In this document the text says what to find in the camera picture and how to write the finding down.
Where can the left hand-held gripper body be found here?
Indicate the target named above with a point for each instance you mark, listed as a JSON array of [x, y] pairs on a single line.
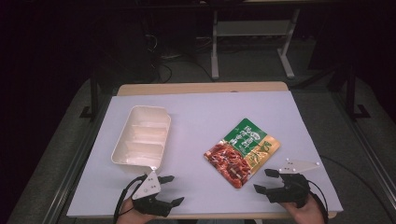
[[146, 188]]

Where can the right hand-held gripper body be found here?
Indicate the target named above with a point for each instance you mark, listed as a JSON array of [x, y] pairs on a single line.
[[292, 186]]

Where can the green and red food packet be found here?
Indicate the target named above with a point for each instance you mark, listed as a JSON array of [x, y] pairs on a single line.
[[241, 152]]

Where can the white compartment food tray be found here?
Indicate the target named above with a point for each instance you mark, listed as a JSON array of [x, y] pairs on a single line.
[[141, 138]]

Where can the person's right hand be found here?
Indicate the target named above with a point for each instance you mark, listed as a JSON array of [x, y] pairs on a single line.
[[306, 214]]

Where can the person's left hand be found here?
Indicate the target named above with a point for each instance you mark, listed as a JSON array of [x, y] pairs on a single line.
[[130, 215]]

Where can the white table mat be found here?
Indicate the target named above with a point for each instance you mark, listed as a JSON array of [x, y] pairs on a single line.
[[199, 118]]

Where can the black metal stand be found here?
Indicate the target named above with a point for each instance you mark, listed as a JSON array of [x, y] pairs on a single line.
[[94, 99], [351, 93]]

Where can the white metal table frame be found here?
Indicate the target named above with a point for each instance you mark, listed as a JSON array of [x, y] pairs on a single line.
[[214, 46]]

